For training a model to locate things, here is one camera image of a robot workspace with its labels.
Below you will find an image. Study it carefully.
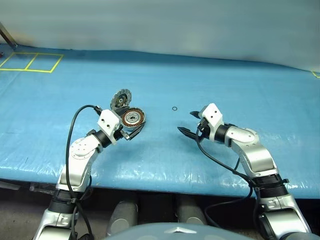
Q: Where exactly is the grey robot torso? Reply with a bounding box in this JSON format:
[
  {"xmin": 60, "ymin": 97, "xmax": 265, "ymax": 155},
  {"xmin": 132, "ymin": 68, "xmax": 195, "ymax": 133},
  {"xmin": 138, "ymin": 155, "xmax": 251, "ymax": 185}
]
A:
[{"xmin": 103, "ymin": 223, "xmax": 251, "ymax": 240}]

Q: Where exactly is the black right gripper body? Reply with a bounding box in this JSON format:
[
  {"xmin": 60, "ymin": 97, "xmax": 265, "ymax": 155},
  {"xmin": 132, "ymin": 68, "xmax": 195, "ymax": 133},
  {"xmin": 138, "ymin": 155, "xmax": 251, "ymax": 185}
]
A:
[{"xmin": 195, "ymin": 117, "xmax": 211, "ymax": 140}]

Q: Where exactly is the clear plastic film bundle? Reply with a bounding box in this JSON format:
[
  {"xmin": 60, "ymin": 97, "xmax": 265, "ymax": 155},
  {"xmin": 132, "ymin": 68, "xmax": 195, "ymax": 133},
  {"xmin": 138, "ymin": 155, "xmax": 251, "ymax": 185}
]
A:
[{"xmin": 29, "ymin": 183, "xmax": 58, "ymax": 194}]

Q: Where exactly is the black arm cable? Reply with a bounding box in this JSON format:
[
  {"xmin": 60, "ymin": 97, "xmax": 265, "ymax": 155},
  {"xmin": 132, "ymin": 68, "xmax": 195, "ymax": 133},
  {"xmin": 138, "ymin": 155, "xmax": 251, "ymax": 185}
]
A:
[
  {"xmin": 196, "ymin": 124, "xmax": 254, "ymax": 228},
  {"xmin": 64, "ymin": 104, "xmax": 102, "ymax": 240}
]

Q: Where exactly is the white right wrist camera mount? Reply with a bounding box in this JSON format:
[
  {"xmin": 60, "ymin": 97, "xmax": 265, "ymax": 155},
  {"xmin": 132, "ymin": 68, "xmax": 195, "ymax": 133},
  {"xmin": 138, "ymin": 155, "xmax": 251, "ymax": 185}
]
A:
[{"xmin": 199, "ymin": 102, "xmax": 225, "ymax": 143}]

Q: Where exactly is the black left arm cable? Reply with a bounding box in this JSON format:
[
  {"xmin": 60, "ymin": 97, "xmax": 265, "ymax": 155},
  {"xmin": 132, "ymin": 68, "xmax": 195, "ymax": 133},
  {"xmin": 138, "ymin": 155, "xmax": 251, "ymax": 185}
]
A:
[{"xmin": 64, "ymin": 104, "xmax": 102, "ymax": 240}]

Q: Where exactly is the motor stator with copper windings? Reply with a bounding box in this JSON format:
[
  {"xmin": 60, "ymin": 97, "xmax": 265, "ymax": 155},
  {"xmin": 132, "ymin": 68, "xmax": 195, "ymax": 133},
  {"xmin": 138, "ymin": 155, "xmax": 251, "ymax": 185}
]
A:
[{"xmin": 120, "ymin": 106, "xmax": 146, "ymax": 133}]

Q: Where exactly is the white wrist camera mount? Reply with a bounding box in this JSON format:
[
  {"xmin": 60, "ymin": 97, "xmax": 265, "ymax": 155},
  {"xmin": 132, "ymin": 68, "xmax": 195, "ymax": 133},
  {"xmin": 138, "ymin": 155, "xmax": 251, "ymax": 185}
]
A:
[
  {"xmin": 96, "ymin": 109, "xmax": 124, "ymax": 146},
  {"xmin": 199, "ymin": 102, "xmax": 225, "ymax": 143}
]

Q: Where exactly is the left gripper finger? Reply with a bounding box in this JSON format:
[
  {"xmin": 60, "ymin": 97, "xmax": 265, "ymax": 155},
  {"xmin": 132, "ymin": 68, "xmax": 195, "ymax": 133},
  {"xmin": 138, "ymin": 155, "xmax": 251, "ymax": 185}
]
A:
[
  {"xmin": 111, "ymin": 105, "xmax": 130, "ymax": 116},
  {"xmin": 124, "ymin": 125, "xmax": 146, "ymax": 141}
]

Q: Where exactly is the blue table cover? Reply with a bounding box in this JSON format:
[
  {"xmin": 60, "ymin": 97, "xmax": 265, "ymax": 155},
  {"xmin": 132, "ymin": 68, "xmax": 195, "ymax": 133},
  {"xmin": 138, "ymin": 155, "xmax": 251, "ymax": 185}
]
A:
[{"xmin": 0, "ymin": 42, "xmax": 320, "ymax": 199}]

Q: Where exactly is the grey rounded shape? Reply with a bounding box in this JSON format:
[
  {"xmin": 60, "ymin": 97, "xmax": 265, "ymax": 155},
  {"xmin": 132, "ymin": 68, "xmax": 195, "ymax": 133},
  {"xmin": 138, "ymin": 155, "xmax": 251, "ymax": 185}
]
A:
[
  {"xmin": 107, "ymin": 201, "xmax": 139, "ymax": 236},
  {"xmin": 176, "ymin": 199, "xmax": 207, "ymax": 225}
]

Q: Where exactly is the silver segmented motor disc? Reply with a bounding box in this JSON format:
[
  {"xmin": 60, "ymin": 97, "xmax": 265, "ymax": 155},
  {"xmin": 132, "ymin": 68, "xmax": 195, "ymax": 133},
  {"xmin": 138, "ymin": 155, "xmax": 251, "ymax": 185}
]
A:
[{"xmin": 109, "ymin": 89, "xmax": 133, "ymax": 111}]

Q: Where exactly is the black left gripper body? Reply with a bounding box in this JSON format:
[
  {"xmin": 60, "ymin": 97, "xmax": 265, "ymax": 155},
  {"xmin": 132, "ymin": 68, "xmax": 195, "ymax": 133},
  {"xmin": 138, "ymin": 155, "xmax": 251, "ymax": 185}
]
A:
[{"xmin": 113, "ymin": 124, "xmax": 131, "ymax": 142}]

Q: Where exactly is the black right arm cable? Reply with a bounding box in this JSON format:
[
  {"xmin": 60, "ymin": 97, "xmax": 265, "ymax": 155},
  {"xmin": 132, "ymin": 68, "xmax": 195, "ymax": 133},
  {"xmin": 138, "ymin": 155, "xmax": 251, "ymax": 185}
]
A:
[{"xmin": 196, "ymin": 124, "xmax": 254, "ymax": 228}]

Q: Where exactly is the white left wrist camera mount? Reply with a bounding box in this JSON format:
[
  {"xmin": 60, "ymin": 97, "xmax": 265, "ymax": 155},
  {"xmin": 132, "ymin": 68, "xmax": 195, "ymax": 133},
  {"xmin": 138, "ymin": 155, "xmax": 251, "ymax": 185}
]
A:
[{"xmin": 96, "ymin": 109, "xmax": 124, "ymax": 146}]

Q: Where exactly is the grey metal bar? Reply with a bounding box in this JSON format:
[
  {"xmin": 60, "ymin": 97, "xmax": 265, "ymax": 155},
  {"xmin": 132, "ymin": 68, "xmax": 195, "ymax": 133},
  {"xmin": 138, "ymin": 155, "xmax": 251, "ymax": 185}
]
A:
[{"xmin": 0, "ymin": 21, "xmax": 18, "ymax": 49}]

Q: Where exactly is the yellow tape double square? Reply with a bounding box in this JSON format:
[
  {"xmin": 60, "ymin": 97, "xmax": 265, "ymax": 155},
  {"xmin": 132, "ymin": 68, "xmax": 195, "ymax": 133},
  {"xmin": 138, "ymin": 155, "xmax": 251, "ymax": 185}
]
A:
[{"xmin": 0, "ymin": 52, "xmax": 64, "ymax": 74}]

